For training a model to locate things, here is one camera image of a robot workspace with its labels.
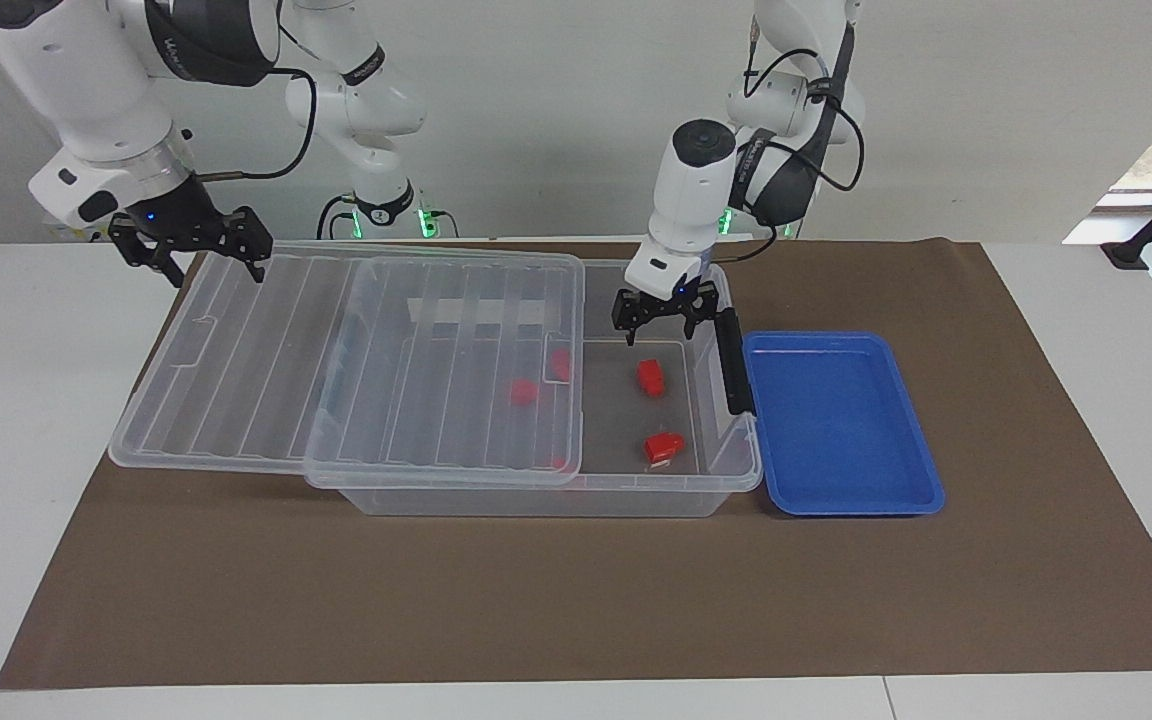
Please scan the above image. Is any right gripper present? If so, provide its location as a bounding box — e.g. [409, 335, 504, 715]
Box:
[108, 172, 275, 290]

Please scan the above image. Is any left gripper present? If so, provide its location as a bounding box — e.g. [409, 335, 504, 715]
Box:
[611, 268, 721, 347]

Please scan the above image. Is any clear plastic box lid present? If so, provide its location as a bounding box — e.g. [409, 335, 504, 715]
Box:
[108, 240, 588, 490]

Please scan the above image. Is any blue plastic tray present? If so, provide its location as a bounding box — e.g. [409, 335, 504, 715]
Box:
[741, 330, 947, 518]

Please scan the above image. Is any black cable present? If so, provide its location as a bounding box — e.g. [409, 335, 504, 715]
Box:
[315, 193, 363, 242]
[804, 92, 868, 194]
[198, 64, 320, 183]
[714, 222, 779, 264]

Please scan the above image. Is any clear plastic storage box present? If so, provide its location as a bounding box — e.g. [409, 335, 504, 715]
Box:
[334, 254, 766, 519]

